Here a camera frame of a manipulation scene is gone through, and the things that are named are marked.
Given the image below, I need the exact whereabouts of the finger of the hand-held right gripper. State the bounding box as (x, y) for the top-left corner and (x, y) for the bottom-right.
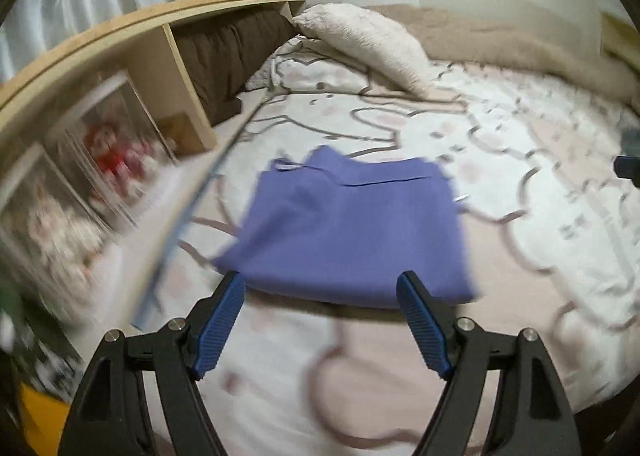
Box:
(614, 154), (640, 182)

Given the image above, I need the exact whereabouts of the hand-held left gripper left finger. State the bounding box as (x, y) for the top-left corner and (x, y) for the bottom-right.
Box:
(58, 270), (247, 456)

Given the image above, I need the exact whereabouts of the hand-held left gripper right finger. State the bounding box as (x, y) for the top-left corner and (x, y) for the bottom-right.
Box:
(396, 270), (584, 456)

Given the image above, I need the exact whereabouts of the purple garment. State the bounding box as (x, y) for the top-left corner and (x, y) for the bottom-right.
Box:
(212, 144), (483, 310)

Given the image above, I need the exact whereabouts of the patterned white bed sheet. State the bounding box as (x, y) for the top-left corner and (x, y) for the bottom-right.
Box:
(135, 34), (640, 456)

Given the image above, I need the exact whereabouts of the beige fuzzy blanket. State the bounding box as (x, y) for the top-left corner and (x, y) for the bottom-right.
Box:
(365, 4), (640, 110)

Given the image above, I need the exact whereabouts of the framed picture with pale figures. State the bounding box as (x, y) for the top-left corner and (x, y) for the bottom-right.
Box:
(0, 143), (113, 322)

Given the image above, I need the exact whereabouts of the framed picture with red figure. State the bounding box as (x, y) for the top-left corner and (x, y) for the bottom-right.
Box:
(47, 71), (178, 232)

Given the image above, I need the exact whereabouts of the dark brown cushion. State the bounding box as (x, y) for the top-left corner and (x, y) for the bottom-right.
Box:
(175, 11), (301, 127)

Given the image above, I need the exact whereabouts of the wooden headboard shelf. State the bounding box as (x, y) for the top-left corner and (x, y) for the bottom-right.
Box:
(0, 0), (307, 172)

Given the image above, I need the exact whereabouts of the white fluffy pillow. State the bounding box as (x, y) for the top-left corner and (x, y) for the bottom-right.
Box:
(291, 4), (437, 100)

